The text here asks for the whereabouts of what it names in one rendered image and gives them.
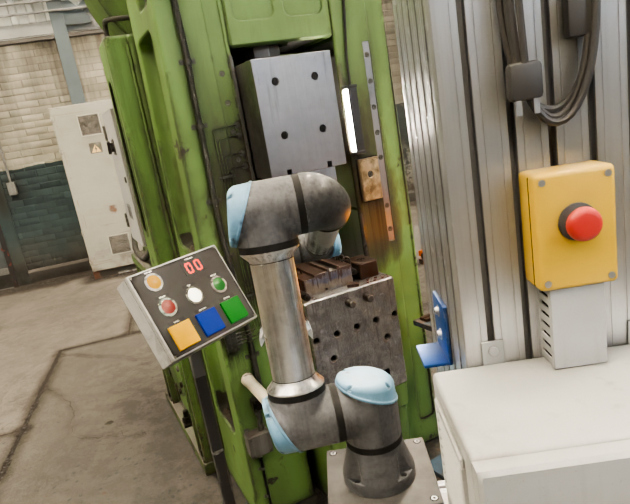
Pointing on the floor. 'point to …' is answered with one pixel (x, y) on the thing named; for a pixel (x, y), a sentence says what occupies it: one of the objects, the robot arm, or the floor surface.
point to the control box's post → (211, 426)
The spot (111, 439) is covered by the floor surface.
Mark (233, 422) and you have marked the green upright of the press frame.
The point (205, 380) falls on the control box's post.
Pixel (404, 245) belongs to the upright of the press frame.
